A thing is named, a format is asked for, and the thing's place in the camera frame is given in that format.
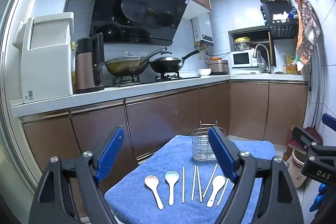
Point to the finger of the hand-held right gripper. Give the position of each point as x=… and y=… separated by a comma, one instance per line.
x=329, y=123
x=304, y=137

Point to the black wok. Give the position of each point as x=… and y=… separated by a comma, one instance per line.
x=164, y=64

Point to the black range hood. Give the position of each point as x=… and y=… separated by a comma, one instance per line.
x=136, y=3

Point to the dark red dustpan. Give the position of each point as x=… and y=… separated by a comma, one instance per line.
x=313, y=133

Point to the brown base cabinets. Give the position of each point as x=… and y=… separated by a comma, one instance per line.
x=157, y=113

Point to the yellow basin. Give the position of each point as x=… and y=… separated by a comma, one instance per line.
x=242, y=39

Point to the blue towel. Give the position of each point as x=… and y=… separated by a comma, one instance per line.
x=162, y=161

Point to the rice cooker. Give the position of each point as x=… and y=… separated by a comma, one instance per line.
x=218, y=67

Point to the white ceramic spoon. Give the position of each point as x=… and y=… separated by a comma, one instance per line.
x=151, y=181
x=172, y=176
x=218, y=183

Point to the black wall rack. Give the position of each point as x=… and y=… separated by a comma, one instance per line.
x=281, y=29

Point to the white chopstick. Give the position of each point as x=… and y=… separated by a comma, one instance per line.
x=210, y=181
x=199, y=184
x=222, y=193
x=183, y=184
x=193, y=184

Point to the steel faucet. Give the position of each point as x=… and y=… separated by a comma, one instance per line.
x=256, y=52

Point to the wok with glass lid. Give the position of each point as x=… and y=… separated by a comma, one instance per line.
x=123, y=66

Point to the white cloth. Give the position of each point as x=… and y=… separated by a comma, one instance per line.
x=279, y=16

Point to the white microwave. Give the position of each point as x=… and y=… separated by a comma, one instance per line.
x=241, y=58

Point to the sliding door frame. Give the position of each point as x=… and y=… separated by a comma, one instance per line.
x=15, y=3

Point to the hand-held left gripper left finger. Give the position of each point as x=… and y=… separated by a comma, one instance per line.
x=110, y=153

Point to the brown thermos kettle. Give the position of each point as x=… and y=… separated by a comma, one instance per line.
x=84, y=69

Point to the cooking oil bottle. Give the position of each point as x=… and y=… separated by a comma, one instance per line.
x=286, y=155

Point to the gas stove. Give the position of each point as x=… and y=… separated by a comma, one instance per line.
x=147, y=81

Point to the yellow detergent bottle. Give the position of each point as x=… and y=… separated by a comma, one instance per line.
x=290, y=65

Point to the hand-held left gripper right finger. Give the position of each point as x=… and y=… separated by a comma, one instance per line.
x=221, y=153

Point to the person's right hand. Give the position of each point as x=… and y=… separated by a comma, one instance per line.
x=320, y=193

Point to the steel bowl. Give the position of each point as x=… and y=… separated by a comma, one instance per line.
x=242, y=46

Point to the hanging patterned apron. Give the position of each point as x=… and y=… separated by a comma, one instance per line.
x=304, y=29

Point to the white plastic jar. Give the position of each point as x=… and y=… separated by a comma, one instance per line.
x=296, y=174

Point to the white countertop appliance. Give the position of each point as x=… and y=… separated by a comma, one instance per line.
x=44, y=69

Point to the white water heater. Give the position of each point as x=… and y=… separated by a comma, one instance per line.
x=203, y=27

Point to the white bowl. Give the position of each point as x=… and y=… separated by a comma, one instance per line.
x=204, y=71

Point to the gold capped bottle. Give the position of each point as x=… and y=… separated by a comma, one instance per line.
x=73, y=56

